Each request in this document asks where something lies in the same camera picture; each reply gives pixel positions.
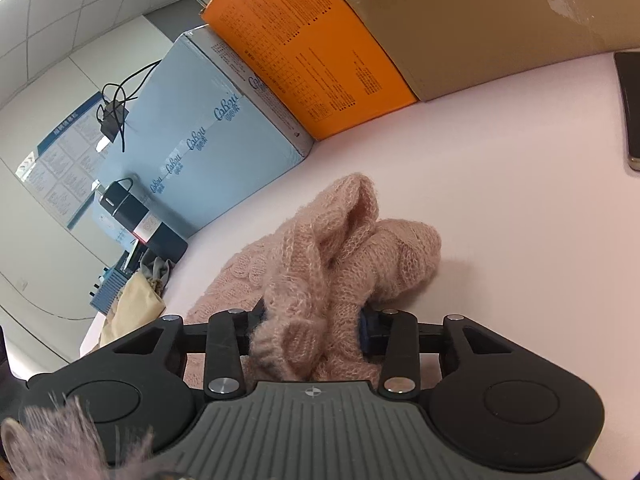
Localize wall poster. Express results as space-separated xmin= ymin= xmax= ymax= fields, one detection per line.
xmin=15 ymin=91 xmax=114 ymax=231

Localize beige cloth bag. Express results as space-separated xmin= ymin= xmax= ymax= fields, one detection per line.
xmin=99 ymin=274 xmax=167 ymax=347

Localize light blue cardboard box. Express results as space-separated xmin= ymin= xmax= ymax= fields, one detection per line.
xmin=92 ymin=25 xmax=314 ymax=242

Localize black power adapter with cable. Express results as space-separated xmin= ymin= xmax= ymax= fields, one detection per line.
xmin=101 ymin=59 xmax=164 ymax=154

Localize pink knit sweater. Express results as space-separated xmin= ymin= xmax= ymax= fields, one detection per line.
xmin=182 ymin=172 xmax=443 ymax=386

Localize brown cardboard box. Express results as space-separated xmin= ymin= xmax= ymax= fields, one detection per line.
xmin=305 ymin=0 xmax=640 ymax=104

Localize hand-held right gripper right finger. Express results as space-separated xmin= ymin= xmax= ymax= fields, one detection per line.
xmin=357 ymin=309 xmax=526 ymax=401

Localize grey cloth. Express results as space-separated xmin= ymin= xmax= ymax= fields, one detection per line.
xmin=139 ymin=257 xmax=174 ymax=297

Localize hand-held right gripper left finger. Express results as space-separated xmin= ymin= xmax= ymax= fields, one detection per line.
xmin=107 ymin=304 xmax=269 ymax=401

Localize pink fluffy cloth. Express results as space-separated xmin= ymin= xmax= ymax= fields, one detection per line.
xmin=0 ymin=394 xmax=157 ymax=480

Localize black smartphone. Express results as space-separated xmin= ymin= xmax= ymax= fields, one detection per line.
xmin=613 ymin=50 xmax=640 ymax=172

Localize blue electronic device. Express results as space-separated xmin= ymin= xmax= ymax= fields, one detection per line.
xmin=89 ymin=267 xmax=134 ymax=314

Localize orange cardboard box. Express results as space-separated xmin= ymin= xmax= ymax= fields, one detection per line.
xmin=200 ymin=0 xmax=419 ymax=142

